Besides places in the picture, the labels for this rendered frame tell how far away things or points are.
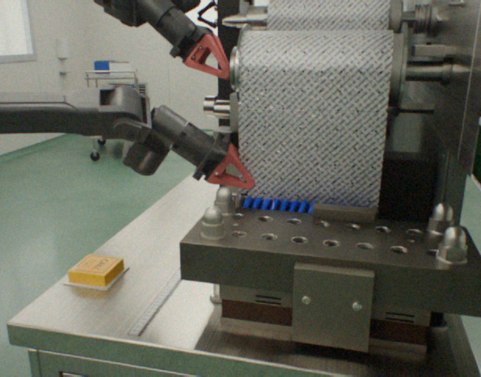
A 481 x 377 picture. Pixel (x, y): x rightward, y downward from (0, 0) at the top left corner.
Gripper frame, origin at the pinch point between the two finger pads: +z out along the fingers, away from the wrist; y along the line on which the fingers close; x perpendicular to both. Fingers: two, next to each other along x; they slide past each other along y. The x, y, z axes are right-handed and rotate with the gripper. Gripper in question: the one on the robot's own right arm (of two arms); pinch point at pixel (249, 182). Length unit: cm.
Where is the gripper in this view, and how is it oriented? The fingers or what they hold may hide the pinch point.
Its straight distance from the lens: 83.3
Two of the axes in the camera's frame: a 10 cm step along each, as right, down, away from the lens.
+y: -0.6, 3.6, -9.3
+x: 5.7, -7.5, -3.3
